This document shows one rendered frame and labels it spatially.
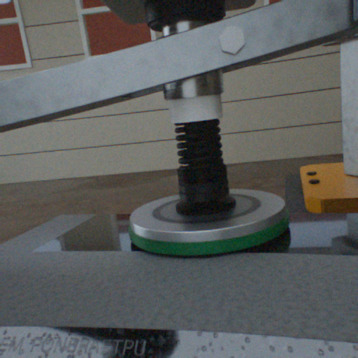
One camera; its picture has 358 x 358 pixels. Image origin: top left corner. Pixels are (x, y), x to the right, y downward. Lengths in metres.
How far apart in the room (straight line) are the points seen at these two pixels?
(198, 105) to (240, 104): 6.03
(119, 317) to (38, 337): 0.07
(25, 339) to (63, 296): 0.06
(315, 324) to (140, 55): 0.33
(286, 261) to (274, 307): 0.09
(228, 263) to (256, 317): 0.11
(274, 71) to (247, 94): 0.52
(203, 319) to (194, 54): 0.29
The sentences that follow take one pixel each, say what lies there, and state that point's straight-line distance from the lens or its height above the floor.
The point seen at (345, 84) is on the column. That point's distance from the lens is 1.26.
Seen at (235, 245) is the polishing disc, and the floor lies 0.88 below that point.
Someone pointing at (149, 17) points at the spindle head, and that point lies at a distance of 0.53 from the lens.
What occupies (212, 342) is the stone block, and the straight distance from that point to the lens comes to 0.34.
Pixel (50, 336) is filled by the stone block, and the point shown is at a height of 0.86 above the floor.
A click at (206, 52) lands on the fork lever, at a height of 1.10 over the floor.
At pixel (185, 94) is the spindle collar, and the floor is 1.05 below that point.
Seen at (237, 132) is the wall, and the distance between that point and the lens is 6.58.
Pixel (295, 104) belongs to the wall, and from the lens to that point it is 6.59.
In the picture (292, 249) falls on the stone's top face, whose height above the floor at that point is 0.87.
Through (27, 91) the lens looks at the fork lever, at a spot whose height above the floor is 1.08.
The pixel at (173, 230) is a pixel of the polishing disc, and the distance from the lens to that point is 0.48.
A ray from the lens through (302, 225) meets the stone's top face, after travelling 0.57.
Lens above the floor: 1.04
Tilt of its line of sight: 10 degrees down
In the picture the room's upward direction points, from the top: 7 degrees counter-clockwise
